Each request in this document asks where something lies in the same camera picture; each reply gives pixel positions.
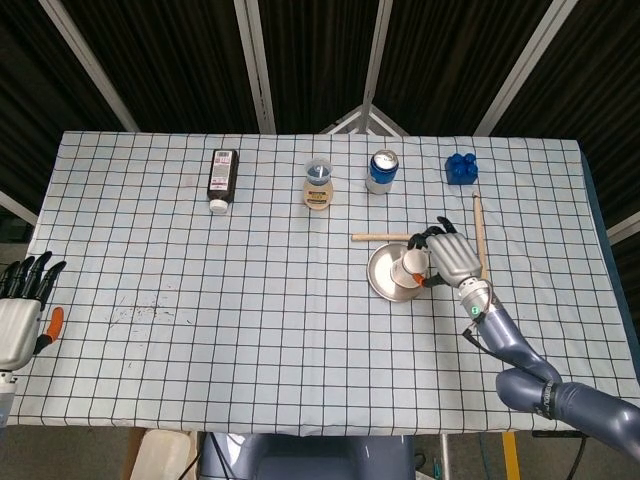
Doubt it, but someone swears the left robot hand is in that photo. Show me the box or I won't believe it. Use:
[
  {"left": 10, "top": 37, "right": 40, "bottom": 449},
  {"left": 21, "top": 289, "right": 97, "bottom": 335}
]
[{"left": 0, "top": 251, "right": 67, "bottom": 371}]

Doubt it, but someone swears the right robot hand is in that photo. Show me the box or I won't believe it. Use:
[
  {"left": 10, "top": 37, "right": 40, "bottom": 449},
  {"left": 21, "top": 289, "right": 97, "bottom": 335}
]
[{"left": 407, "top": 215, "right": 481, "bottom": 290}]

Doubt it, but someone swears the white paper cup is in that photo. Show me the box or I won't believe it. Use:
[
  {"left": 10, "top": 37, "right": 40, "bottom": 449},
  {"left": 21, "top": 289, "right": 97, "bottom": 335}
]
[{"left": 390, "top": 248, "right": 430, "bottom": 290}]

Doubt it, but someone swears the round metal plate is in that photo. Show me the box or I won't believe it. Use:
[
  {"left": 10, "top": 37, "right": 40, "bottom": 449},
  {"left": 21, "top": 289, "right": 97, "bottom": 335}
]
[{"left": 366, "top": 242, "right": 431, "bottom": 303}]

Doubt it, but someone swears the wooden drumstick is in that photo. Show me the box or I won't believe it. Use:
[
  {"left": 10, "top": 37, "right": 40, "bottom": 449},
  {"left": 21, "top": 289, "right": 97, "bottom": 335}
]
[
  {"left": 471, "top": 189, "right": 489, "bottom": 281},
  {"left": 351, "top": 233, "right": 416, "bottom": 243}
]

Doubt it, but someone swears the blue toy building brick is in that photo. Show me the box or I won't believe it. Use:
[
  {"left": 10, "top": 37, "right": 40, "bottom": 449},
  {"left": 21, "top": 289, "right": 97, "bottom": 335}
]
[{"left": 445, "top": 152, "right": 480, "bottom": 187}]

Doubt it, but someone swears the blue and silver soda can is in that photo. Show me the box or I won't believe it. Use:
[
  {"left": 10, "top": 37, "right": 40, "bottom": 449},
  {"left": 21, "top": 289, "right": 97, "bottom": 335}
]
[{"left": 365, "top": 149, "right": 401, "bottom": 196}]

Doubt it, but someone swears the small jar with clear lid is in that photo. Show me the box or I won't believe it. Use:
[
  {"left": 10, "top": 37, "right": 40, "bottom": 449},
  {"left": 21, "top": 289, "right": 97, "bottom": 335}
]
[{"left": 302, "top": 158, "right": 335, "bottom": 212}]

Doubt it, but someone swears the dark blue table undercloth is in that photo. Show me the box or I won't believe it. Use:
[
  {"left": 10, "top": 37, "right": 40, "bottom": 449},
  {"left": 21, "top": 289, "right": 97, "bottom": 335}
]
[{"left": 579, "top": 142, "right": 632, "bottom": 314}]

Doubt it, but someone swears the white plastic jug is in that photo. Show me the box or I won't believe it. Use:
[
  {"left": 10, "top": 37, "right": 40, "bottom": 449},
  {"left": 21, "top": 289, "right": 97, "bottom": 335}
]
[{"left": 130, "top": 428, "right": 191, "bottom": 480}]

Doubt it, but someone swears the metal table leg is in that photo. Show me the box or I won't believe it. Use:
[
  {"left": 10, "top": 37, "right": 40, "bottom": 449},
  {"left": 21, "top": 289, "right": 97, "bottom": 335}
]
[{"left": 438, "top": 433, "right": 452, "bottom": 480}]

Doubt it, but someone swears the checkered light blue tablecloth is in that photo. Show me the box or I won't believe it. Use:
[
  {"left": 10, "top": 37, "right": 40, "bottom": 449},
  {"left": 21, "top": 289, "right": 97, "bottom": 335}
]
[{"left": 0, "top": 130, "right": 632, "bottom": 435}]

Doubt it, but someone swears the dark brown bottle white cap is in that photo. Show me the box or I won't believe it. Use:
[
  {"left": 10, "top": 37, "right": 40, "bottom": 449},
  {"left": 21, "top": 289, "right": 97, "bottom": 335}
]
[{"left": 205, "top": 148, "right": 240, "bottom": 216}]

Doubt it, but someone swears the grey-blue robot torso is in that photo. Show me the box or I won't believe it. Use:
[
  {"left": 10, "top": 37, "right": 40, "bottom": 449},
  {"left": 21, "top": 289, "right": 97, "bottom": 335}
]
[{"left": 198, "top": 432, "right": 416, "bottom": 480}]

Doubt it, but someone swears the white metal frame beam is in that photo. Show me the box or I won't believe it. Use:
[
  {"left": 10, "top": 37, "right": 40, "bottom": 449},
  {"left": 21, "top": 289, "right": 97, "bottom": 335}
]
[
  {"left": 0, "top": 188, "right": 40, "bottom": 226},
  {"left": 38, "top": 0, "right": 140, "bottom": 133},
  {"left": 233, "top": 0, "right": 277, "bottom": 134},
  {"left": 360, "top": 0, "right": 395, "bottom": 109},
  {"left": 606, "top": 212, "right": 640, "bottom": 246},
  {"left": 473, "top": 0, "right": 572, "bottom": 136}
]

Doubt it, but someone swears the white triangular metal frame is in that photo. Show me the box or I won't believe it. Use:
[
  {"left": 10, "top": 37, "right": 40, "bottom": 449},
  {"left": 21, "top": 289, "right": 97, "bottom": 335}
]
[{"left": 319, "top": 103, "right": 410, "bottom": 136}]

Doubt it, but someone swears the teal cable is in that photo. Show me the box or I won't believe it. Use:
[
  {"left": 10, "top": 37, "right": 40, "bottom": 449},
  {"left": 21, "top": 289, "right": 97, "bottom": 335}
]
[{"left": 478, "top": 433, "right": 494, "bottom": 480}]

